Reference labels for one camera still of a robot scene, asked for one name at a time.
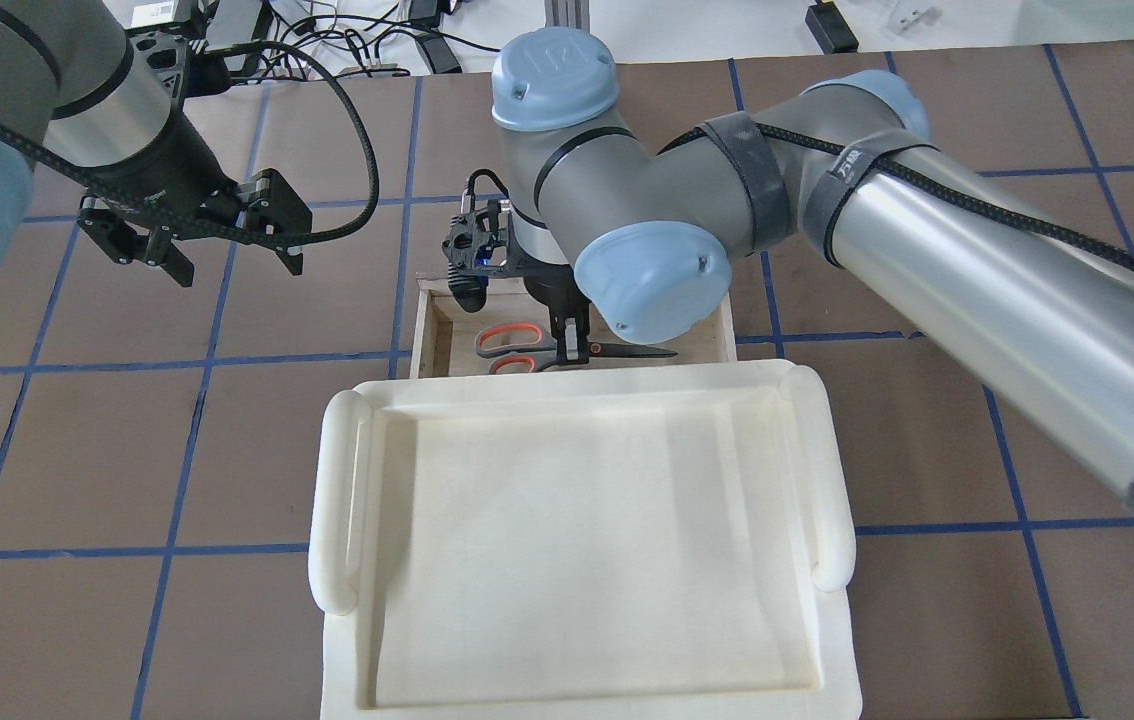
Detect aluminium frame post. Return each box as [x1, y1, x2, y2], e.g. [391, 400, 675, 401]
[543, 0, 591, 33]

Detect white plastic tray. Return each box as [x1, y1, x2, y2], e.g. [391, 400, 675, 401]
[308, 359, 863, 719]

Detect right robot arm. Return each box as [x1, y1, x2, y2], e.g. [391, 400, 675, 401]
[491, 26, 1134, 516]

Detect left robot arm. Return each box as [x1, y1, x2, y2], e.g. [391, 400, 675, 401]
[0, 1, 312, 287]

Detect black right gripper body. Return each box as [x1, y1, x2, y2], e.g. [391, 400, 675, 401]
[523, 263, 591, 336]

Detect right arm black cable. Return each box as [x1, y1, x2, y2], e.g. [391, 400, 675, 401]
[667, 120, 1134, 311]

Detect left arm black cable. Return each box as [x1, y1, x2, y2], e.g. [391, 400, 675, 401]
[0, 40, 381, 246]

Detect wooden drawer white handle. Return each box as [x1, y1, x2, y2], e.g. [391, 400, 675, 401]
[411, 274, 739, 379]

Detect black power brick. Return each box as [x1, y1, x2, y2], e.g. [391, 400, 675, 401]
[804, 1, 858, 56]

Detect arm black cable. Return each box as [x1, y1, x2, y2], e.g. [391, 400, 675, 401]
[0, 40, 381, 246]
[667, 120, 1134, 311]

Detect orange grey scissors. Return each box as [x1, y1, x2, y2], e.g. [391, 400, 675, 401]
[474, 322, 677, 375]

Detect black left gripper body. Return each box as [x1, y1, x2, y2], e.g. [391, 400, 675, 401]
[77, 120, 314, 263]

